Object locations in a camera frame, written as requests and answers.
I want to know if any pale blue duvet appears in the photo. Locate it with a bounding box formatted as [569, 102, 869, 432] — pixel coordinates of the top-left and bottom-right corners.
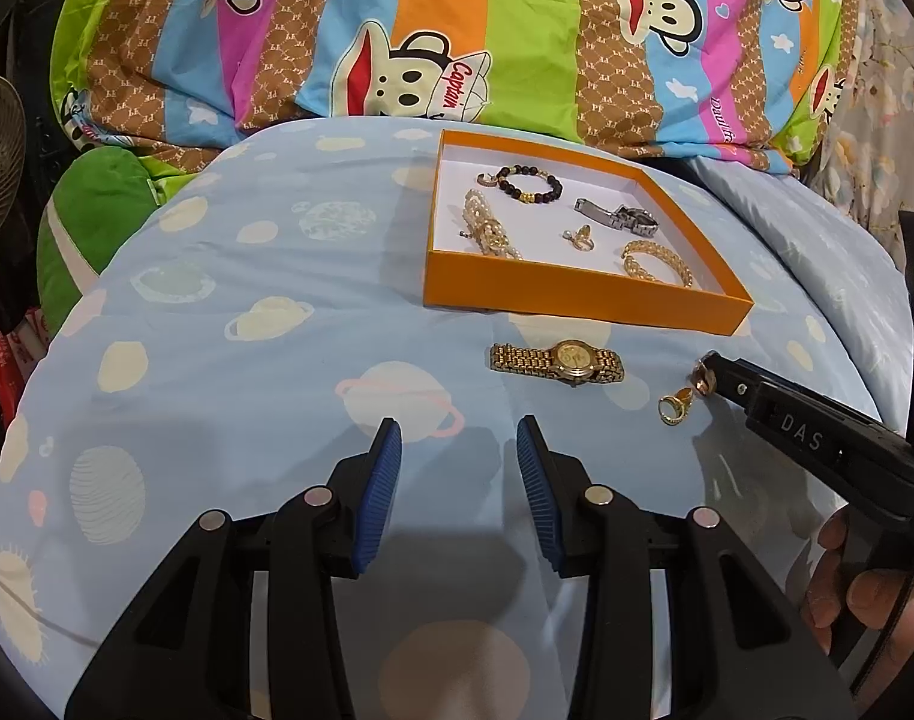
[686, 158, 914, 433]

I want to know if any green plush pillow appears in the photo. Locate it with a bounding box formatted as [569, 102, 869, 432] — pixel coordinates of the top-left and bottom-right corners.
[36, 146, 161, 333]

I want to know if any gold wristwatch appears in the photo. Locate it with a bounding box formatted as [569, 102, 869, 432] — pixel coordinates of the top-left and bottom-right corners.
[488, 338, 624, 387]

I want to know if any gold clasp ring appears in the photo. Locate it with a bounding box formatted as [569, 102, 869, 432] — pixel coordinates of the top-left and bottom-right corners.
[657, 385, 700, 428]

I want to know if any grey floral pillow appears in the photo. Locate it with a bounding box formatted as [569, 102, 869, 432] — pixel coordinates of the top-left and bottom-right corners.
[805, 0, 914, 268]

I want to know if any black bead bracelet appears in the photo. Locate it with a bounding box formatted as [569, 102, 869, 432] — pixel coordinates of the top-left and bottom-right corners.
[494, 163, 564, 207]

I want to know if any silver wristwatch dark dial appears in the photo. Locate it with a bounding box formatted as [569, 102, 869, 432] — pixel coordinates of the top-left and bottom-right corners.
[574, 197, 659, 239]

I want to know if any orange shallow cardboard box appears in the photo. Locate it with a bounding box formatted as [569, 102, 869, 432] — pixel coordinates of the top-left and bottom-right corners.
[423, 128, 753, 337]

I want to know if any right hand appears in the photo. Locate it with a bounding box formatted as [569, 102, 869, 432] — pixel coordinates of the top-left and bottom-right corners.
[800, 507, 914, 718]

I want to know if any gold chain bangle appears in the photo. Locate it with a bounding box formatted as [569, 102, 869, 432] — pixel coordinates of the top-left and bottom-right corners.
[620, 239, 696, 289]

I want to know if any light blue planet bedsheet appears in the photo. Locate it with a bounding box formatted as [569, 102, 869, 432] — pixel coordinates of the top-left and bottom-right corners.
[0, 121, 882, 718]

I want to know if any colourful monkey print quilt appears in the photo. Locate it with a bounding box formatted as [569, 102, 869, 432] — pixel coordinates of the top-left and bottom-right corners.
[50, 0, 859, 177]

